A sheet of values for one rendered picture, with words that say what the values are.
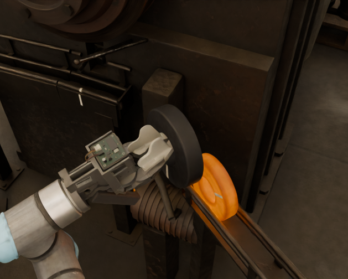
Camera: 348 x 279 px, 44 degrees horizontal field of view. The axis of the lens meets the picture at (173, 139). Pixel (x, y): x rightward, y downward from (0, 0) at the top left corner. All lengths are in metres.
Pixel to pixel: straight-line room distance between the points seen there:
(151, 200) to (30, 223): 0.50
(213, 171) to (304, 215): 0.98
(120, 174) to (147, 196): 0.45
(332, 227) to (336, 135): 0.52
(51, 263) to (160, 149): 0.27
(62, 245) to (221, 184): 0.34
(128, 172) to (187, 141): 0.11
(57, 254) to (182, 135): 0.30
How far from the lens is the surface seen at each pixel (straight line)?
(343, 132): 2.20
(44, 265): 0.80
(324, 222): 1.85
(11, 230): 0.74
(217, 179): 0.90
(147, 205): 1.18
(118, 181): 0.72
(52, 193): 0.73
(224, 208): 0.93
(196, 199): 1.01
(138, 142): 0.76
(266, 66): 1.03
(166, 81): 1.08
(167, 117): 0.73
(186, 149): 0.71
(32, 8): 1.00
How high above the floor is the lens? 1.50
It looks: 48 degrees down
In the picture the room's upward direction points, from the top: straight up
